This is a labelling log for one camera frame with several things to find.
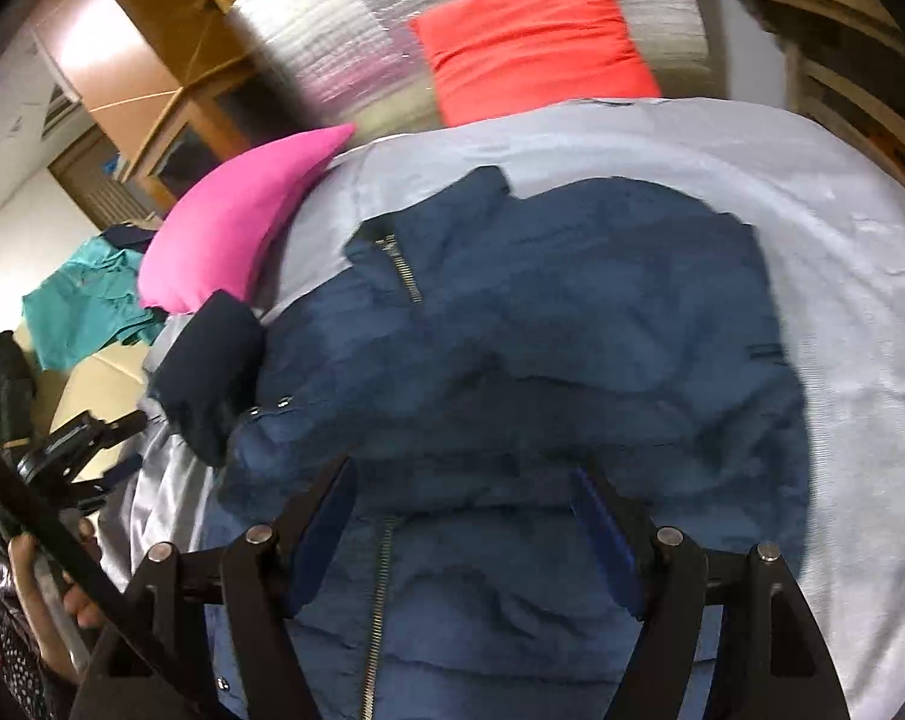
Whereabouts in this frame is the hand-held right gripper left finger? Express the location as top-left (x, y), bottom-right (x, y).
top-left (70, 456), bottom-right (361, 720)

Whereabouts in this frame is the teal cloth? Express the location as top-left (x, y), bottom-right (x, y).
top-left (22, 235), bottom-right (170, 374)

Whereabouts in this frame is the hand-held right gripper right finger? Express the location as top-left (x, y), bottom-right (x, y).
top-left (571, 467), bottom-right (851, 720)

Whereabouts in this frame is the black bag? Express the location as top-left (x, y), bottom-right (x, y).
top-left (0, 330), bottom-right (40, 452)

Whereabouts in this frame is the wooden cabinet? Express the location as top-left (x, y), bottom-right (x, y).
top-left (28, 0), bottom-right (292, 212)

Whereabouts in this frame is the person's dotted clothing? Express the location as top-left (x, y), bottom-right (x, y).
top-left (0, 592), bottom-right (74, 720)

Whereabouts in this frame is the person's left hand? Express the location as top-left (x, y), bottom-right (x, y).
top-left (7, 516), bottom-right (110, 685)

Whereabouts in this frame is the grey bed sheet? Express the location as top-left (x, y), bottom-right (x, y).
top-left (96, 96), bottom-right (905, 720)

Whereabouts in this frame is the red pillow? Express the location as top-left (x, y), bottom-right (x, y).
top-left (409, 0), bottom-right (662, 127)

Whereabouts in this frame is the brown door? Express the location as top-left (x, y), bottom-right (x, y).
top-left (49, 126), bottom-right (163, 227)

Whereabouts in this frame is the navy blue zip jacket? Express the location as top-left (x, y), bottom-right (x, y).
top-left (145, 165), bottom-right (812, 720)

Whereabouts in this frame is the beige sofa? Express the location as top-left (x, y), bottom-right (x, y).
top-left (13, 321), bottom-right (163, 462)

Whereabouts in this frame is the pink pillow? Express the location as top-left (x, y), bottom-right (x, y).
top-left (137, 122), bottom-right (359, 314)

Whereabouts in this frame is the wooden slatted rack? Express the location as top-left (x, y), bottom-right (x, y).
top-left (711, 0), bottom-right (905, 207)

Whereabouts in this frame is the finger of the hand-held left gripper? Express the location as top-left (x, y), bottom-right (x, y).
top-left (47, 410), bottom-right (148, 460)
top-left (17, 454), bottom-right (145, 502)

